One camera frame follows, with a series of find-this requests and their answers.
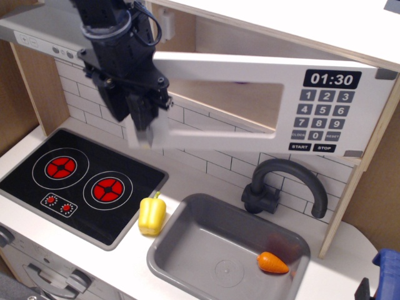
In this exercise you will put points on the white toy microwave door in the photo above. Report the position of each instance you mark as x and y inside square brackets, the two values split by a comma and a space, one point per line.
[290, 105]

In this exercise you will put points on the dark grey toy faucet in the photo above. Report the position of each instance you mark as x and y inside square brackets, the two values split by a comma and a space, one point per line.
[257, 198]

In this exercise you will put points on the grey toy oven front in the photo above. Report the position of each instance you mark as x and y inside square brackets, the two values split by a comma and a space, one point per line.
[57, 278]

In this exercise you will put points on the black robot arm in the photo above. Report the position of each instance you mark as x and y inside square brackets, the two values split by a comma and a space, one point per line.
[114, 17]

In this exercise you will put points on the yellow toy bell pepper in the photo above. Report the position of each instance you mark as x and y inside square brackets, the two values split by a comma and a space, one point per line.
[152, 212]

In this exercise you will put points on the black toy stovetop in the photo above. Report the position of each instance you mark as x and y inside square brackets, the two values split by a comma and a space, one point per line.
[84, 187]

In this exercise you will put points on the wooden toy kitchen frame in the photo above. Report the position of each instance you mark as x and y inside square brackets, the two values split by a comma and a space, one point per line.
[39, 91]

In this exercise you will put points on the blue plastic object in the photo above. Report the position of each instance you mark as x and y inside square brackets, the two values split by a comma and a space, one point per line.
[388, 262]

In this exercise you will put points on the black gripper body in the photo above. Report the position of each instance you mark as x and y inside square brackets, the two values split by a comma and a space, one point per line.
[126, 59]

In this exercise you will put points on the orange toy carrot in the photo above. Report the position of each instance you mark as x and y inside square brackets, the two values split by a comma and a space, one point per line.
[269, 262]

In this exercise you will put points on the black clamp piece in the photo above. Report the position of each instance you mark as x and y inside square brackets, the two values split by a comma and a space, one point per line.
[363, 290]

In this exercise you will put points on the grey range hood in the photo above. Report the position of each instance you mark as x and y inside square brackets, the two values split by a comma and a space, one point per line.
[50, 27]

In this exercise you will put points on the grey toy sink basin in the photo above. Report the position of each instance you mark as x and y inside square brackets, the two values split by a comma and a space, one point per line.
[209, 248]

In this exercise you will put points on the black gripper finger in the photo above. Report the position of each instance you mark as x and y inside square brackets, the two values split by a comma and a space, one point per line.
[143, 109]
[114, 96]

